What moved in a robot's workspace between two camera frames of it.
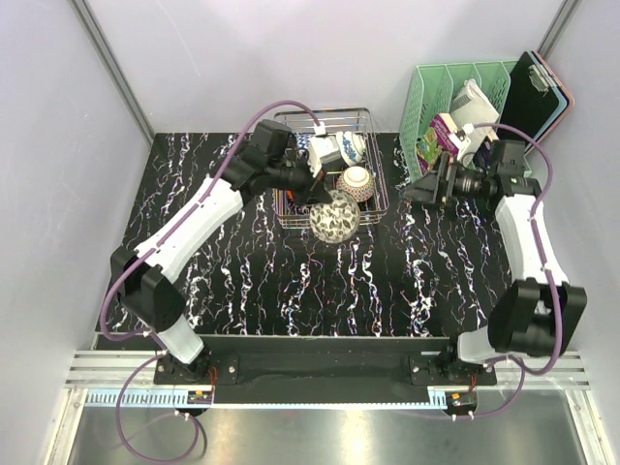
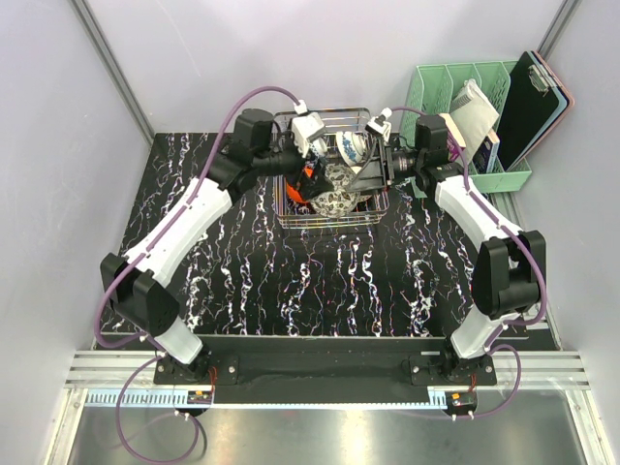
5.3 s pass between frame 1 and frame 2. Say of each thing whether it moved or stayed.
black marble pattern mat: stayed
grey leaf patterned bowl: moved
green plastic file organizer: stayed
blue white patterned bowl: stayed
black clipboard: stayed
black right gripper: moved
